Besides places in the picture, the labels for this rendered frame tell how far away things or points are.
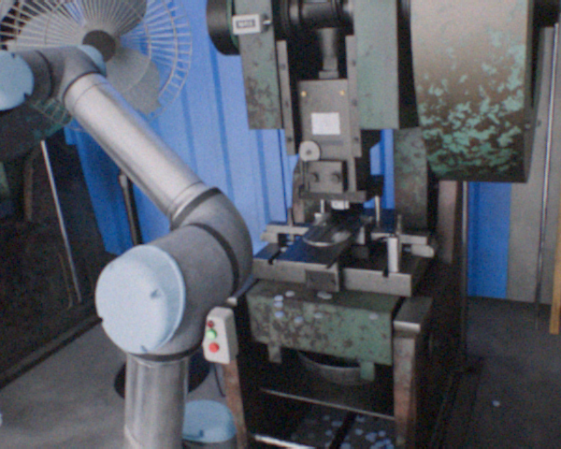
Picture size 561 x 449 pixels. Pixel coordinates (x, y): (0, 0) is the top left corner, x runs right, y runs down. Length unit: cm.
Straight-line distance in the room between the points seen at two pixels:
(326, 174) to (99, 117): 71
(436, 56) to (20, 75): 65
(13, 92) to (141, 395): 44
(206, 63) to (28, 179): 102
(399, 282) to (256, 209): 170
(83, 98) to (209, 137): 219
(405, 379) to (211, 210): 76
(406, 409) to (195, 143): 207
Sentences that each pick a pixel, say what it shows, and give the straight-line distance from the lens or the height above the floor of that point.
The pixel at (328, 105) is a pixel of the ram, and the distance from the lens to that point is 143.
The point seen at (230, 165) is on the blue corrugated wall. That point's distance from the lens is 304.
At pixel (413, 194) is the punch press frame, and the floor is 81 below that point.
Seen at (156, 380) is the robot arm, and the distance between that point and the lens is 78.
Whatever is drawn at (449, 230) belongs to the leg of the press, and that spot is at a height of 69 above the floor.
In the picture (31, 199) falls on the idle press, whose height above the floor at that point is 69.
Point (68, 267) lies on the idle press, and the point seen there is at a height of 32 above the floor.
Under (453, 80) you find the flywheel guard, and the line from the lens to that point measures 104.
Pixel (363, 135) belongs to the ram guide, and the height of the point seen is 104.
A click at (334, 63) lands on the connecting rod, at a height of 120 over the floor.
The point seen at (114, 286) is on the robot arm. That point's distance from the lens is 70.
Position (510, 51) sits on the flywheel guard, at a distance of 101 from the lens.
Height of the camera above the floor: 132
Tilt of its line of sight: 20 degrees down
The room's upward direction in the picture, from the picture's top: 5 degrees counter-clockwise
